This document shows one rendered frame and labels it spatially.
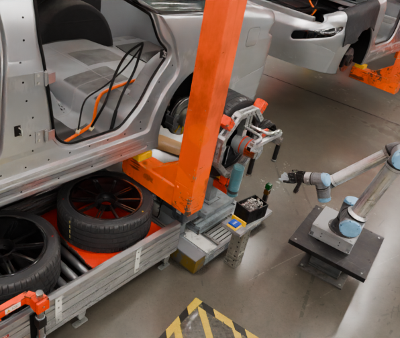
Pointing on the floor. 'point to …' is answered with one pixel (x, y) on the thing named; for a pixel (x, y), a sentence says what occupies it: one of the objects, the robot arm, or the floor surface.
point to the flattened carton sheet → (169, 145)
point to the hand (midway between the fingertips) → (280, 180)
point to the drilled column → (236, 249)
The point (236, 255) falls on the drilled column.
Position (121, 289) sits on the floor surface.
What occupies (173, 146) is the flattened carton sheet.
